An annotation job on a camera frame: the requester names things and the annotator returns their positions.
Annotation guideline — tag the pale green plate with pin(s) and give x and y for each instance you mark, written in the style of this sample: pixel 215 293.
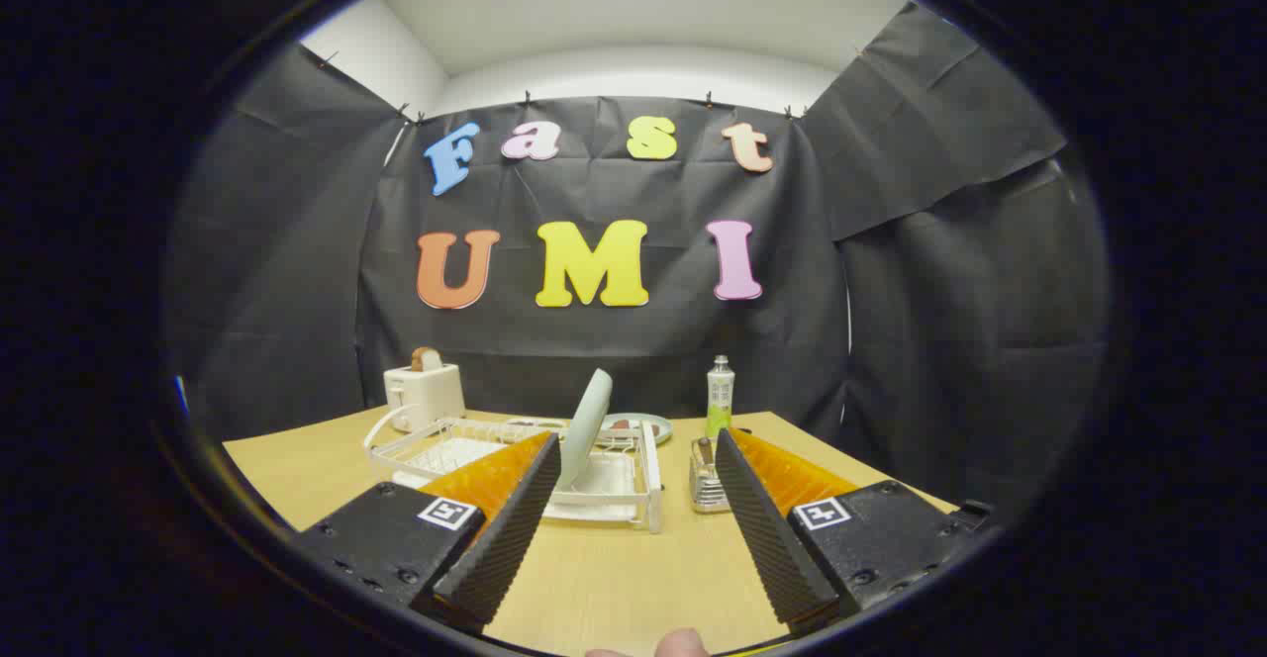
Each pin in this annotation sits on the pale green plate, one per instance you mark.
pixel 586 420
pixel 655 429

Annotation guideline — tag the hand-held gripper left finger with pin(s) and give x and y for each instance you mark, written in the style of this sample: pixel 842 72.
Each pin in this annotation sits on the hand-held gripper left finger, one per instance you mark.
pixel 510 528

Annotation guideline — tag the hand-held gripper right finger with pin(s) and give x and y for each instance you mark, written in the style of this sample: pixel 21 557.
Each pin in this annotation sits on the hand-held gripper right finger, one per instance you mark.
pixel 767 528

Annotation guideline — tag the white toaster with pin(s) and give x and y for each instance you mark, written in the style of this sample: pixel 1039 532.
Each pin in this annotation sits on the white toaster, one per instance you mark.
pixel 428 398

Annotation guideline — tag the bread slice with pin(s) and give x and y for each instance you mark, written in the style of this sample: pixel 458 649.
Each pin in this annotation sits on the bread slice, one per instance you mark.
pixel 427 358

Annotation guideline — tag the white divided tray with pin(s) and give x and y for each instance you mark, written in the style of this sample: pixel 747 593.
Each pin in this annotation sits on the white divided tray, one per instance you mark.
pixel 535 422

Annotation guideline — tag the green label bottle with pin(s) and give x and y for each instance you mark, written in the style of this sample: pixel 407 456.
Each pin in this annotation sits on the green label bottle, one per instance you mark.
pixel 720 390

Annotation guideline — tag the black backdrop cloth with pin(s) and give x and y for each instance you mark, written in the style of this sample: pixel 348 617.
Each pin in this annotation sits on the black backdrop cloth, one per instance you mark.
pixel 594 192

